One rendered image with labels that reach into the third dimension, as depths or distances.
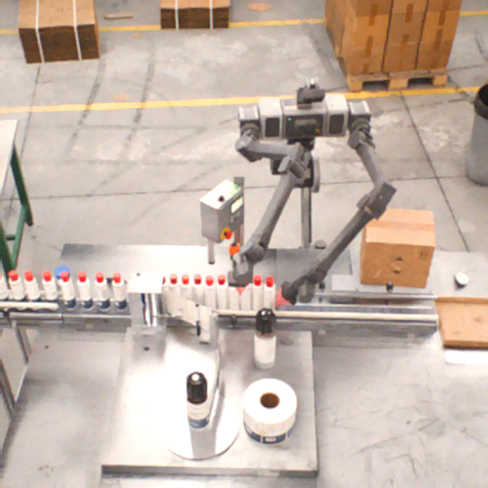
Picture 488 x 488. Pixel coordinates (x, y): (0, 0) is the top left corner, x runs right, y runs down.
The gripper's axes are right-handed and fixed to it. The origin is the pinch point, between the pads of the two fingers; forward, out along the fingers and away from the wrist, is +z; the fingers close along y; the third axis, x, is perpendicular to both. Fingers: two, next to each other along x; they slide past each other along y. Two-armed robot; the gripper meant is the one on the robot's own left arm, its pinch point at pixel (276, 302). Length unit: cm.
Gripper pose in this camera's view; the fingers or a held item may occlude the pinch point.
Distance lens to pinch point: 340.1
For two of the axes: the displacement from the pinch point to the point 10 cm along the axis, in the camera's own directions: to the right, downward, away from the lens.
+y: -0.3, 6.7, -7.4
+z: -6.3, 5.6, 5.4
